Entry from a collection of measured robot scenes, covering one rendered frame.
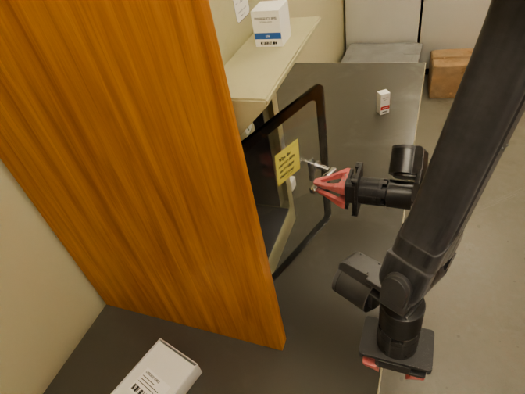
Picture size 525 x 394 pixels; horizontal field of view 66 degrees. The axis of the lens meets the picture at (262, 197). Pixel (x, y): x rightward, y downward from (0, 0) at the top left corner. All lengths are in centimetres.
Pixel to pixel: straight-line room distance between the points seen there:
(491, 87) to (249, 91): 32
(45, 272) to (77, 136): 44
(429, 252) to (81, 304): 89
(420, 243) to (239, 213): 27
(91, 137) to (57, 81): 9
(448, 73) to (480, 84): 315
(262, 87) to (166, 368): 62
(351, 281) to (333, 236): 54
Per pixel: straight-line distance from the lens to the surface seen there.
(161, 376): 95
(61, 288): 109
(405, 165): 85
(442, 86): 360
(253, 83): 62
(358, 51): 371
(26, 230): 99
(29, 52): 65
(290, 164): 84
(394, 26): 382
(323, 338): 95
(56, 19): 58
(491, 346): 211
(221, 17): 71
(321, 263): 107
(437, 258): 49
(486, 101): 41
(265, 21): 73
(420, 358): 66
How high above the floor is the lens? 178
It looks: 41 degrees down
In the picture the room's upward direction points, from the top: 12 degrees counter-clockwise
